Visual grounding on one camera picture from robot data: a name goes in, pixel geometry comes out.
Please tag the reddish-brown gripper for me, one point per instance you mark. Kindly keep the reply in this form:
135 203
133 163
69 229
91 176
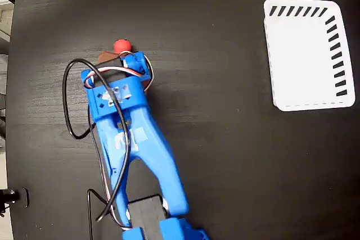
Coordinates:
104 56

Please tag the white plastic basket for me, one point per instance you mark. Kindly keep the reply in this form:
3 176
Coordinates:
303 60

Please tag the red turtle toy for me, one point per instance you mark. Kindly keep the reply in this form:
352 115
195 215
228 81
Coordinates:
123 45

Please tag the black table clamp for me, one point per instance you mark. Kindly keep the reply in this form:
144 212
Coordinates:
17 196

